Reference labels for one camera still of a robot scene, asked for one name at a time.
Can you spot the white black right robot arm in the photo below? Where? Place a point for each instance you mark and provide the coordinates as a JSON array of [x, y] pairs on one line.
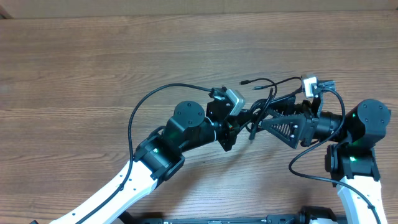
[[350, 159]]

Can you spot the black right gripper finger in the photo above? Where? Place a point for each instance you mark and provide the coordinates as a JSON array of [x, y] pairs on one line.
[[285, 107], [286, 128]]

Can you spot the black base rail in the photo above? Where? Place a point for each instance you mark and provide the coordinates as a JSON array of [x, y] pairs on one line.
[[306, 215]]

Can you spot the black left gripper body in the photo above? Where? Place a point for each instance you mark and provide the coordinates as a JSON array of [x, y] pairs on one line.
[[224, 135]]

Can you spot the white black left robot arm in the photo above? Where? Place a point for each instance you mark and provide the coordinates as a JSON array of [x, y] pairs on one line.
[[159, 157]]

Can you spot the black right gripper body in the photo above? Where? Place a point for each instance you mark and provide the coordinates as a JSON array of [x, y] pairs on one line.
[[311, 123]]

